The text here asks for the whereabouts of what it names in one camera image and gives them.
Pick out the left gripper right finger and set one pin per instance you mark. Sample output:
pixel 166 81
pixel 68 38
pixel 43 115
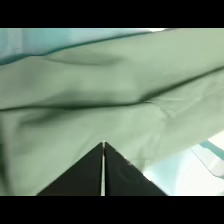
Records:
pixel 126 178

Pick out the green shirt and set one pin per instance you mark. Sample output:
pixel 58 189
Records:
pixel 100 86

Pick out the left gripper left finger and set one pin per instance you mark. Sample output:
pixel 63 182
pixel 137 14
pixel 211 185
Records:
pixel 83 176

